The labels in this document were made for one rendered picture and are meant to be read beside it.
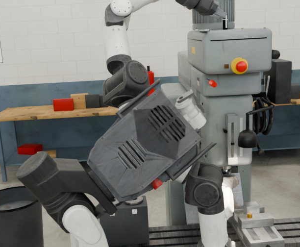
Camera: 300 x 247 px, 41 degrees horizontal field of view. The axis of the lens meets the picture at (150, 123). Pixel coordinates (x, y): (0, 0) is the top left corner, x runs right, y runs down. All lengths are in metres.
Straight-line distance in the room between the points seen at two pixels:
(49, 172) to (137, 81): 0.40
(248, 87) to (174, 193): 0.87
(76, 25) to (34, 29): 0.60
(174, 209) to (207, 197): 1.05
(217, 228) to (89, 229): 0.41
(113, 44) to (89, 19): 4.54
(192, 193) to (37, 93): 5.02
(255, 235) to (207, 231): 0.51
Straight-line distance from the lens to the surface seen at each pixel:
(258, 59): 1.54
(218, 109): 1.67
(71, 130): 6.14
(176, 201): 2.27
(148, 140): 1.14
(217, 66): 1.51
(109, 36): 1.41
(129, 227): 1.86
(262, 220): 1.89
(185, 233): 1.98
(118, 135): 1.16
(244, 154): 1.74
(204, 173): 1.29
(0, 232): 3.38
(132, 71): 1.29
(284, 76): 2.03
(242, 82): 1.63
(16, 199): 3.71
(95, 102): 5.47
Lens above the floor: 1.91
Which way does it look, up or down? 14 degrees down
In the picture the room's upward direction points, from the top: 3 degrees counter-clockwise
